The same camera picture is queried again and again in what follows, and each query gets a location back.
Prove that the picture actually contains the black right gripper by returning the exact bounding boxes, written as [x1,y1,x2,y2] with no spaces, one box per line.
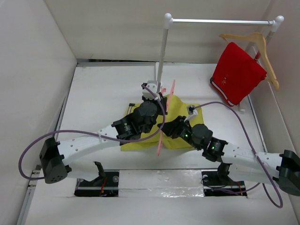
[157,116,202,151]

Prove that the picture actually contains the pink plastic hanger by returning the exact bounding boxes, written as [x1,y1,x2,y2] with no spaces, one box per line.
[156,79,176,157]

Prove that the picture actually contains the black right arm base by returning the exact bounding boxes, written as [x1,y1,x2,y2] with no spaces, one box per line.
[201,170,247,197]

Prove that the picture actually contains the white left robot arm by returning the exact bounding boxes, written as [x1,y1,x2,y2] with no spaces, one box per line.
[39,96,167,186]

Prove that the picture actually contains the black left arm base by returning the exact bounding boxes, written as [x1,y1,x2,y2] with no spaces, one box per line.
[74,162,120,197]

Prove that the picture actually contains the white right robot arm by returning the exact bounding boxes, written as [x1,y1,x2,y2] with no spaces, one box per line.
[160,116,300,196]

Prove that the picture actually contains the wooden hanger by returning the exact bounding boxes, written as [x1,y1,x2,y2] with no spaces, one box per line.
[219,32,279,90]

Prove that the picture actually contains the red folded shorts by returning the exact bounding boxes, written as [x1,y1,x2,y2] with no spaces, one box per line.
[210,42,267,107]

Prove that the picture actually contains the white metal clothes rack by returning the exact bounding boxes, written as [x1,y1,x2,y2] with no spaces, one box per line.
[154,13,285,113]

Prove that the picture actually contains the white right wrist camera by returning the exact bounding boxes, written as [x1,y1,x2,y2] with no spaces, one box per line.
[184,105,198,121]

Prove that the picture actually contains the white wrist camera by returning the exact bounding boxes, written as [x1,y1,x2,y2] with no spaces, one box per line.
[142,81,162,101]
[184,105,198,121]

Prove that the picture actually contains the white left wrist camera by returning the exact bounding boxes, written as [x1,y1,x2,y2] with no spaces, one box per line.
[142,81,162,101]

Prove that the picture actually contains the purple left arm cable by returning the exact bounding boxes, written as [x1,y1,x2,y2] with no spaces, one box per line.
[18,84,166,180]

